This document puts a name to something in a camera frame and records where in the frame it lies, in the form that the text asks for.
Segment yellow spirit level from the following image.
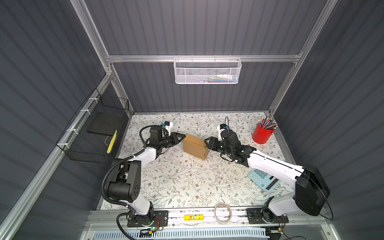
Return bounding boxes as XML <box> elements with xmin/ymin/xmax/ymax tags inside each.
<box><xmin>184</xmin><ymin>215</ymin><xmax>204</xmax><ymax>221</ymax></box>

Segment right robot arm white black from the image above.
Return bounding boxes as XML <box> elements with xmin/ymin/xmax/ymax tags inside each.
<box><xmin>204</xmin><ymin>124</ymin><xmax>331</xmax><ymax>223</ymax></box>

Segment teal calculator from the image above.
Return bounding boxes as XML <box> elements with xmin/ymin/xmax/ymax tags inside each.
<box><xmin>248</xmin><ymin>169</ymin><xmax>280</xmax><ymax>192</ymax></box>

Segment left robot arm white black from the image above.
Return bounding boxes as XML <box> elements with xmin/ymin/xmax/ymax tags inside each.
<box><xmin>101</xmin><ymin>121</ymin><xmax>186</xmax><ymax>221</ymax></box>

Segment white wire mesh basket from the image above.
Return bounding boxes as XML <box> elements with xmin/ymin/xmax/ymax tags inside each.
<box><xmin>173</xmin><ymin>57</ymin><xmax>242</xmax><ymax>85</ymax></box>

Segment red metal pencil cup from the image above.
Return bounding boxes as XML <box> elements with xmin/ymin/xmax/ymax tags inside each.
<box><xmin>252</xmin><ymin>123</ymin><xmax>275</xmax><ymax>145</ymax></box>

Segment yellow striped tool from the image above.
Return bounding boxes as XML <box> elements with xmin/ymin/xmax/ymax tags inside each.
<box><xmin>107</xmin><ymin>131</ymin><xmax>118</xmax><ymax>154</ymax></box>

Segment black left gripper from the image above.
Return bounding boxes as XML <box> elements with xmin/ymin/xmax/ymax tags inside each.
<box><xmin>159</xmin><ymin>132</ymin><xmax>185</xmax><ymax>149</ymax></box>

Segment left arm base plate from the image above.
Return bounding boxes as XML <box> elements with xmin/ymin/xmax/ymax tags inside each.
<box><xmin>126</xmin><ymin>210</ymin><xmax>169</xmax><ymax>228</ymax></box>

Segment black foam pad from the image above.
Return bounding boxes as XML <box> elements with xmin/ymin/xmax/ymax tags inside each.
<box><xmin>87</xmin><ymin>113</ymin><xmax>121</xmax><ymax>137</ymax></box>

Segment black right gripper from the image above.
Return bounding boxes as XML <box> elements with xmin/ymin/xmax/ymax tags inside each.
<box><xmin>204</xmin><ymin>136</ymin><xmax>233</xmax><ymax>157</ymax></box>

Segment clear tape roll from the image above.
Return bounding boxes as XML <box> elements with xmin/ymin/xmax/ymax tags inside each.
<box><xmin>213</xmin><ymin>203</ymin><xmax>233</xmax><ymax>225</ymax></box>

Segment markers in white basket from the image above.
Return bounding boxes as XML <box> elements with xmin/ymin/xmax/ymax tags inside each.
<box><xmin>200</xmin><ymin>74</ymin><xmax>238</xmax><ymax>84</ymax></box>

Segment black corrugated cable hose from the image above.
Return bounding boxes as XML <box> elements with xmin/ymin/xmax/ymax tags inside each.
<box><xmin>101</xmin><ymin>125</ymin><xmax>154</xmax><ymax>240</ymax></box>

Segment bundle of coloured pencils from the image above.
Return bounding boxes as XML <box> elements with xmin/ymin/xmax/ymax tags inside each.
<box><xmin>258</xmin><ymin>116</ymin><xmax>278</xmax><ymax>131</ymax></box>

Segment black wire mesh basket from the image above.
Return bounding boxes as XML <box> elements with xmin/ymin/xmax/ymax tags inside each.
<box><xmin>57</xmin><ymin>90</ymin><xmax>130</xmax><ymax>164</ymax></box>

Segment brown cardboard box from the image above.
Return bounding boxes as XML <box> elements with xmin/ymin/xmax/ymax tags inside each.
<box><xmin>183</xmin><ymin>134</ymin><xmax>209</xmax><ymax>160</ymax></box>

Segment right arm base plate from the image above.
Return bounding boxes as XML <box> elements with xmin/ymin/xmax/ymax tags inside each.
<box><xmin>246</xmin><ymin>208</ymin><xmax>289</xmax><ymax>224</ymax></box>

